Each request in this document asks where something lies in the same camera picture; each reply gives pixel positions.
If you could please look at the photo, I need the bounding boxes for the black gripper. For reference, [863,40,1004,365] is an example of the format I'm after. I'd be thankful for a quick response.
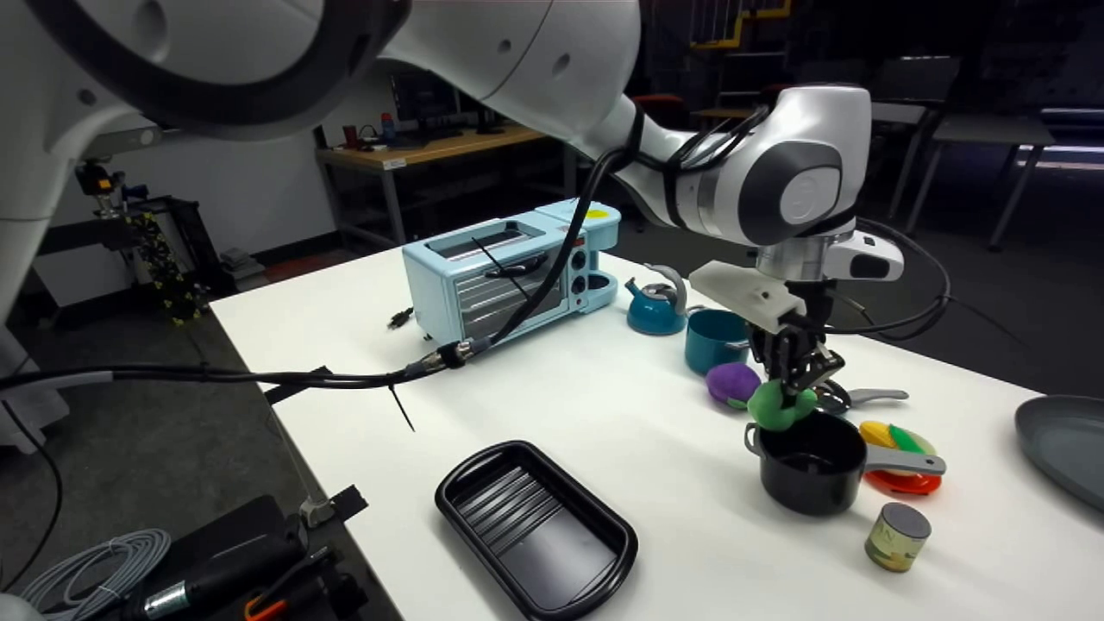
[763,277,850,400]

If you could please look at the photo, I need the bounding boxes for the purple toy object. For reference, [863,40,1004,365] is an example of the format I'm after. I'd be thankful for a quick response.
[704,360,767,412]

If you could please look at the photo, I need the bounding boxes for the black cooking pot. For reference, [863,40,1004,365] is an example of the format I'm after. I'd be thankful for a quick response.
[741,409,870,517]

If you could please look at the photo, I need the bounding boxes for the teal toy cup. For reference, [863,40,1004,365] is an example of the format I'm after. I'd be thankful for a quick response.
[684,305,757,379]

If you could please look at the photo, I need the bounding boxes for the yellow green red toy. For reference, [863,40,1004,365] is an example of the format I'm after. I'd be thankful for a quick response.
[860,418,948,500]

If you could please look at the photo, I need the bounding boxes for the grey plastic utensil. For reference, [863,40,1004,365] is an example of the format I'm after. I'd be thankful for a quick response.
[863,443,952,481]

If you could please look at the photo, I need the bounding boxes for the teal toy kettle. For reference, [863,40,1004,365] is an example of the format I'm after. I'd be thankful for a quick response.
[622,266,691,339]

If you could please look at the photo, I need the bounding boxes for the small olive tin can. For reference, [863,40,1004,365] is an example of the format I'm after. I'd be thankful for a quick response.
[863,500,934,577]

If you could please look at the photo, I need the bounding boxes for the grey plate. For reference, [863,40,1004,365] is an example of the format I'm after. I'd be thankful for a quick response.
[1010,393,1104,512]

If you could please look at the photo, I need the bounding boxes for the light blue toy oven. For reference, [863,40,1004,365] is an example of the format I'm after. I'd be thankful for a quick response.
[402,195,625,350]

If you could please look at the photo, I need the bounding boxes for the black plastic tray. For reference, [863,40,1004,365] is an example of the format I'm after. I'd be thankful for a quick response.
[433,433,641,621]

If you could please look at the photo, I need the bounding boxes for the wooden workbench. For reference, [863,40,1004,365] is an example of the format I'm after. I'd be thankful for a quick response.
[313,119,580,243]

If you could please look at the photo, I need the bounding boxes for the black tape strip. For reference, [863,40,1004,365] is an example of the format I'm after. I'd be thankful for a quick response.
[260,371,331,408]
[302,481,374,532]

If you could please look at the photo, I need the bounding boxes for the black equipment stand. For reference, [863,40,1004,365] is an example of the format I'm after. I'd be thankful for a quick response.
[72,159,238,327]

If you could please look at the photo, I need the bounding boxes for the dark pan with grey handle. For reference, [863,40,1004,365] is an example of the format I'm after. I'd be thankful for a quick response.
[817,379,911,418]

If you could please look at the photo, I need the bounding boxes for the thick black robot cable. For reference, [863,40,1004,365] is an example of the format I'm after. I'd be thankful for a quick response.
[0,123,635,402]

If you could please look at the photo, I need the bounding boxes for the grey coiled cable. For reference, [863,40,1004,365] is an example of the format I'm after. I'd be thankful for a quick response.
[13,523,177,617]

